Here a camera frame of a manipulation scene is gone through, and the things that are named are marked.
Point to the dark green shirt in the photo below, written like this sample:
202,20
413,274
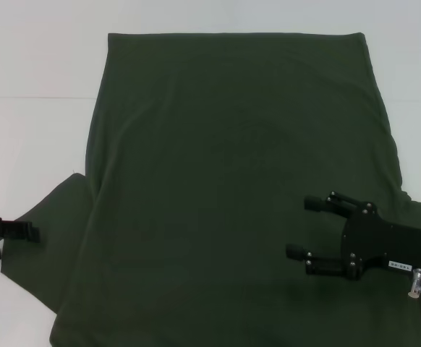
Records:
210,144

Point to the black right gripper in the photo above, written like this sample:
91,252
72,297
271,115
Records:
384,246

